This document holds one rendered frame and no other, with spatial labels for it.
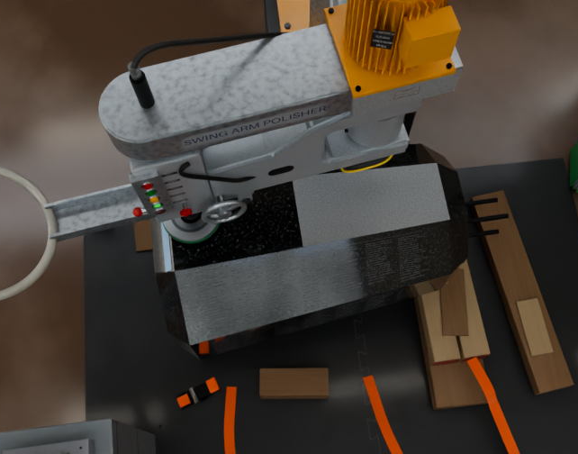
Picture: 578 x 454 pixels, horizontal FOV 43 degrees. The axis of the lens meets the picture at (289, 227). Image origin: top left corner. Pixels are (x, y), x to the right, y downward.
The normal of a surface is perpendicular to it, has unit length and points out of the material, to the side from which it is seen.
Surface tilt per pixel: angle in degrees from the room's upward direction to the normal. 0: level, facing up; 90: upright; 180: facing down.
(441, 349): 0
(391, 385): 0
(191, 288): 45
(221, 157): 4
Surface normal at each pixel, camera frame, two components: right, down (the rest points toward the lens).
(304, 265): 0.12, 0.41
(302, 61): -0.01, -0.34
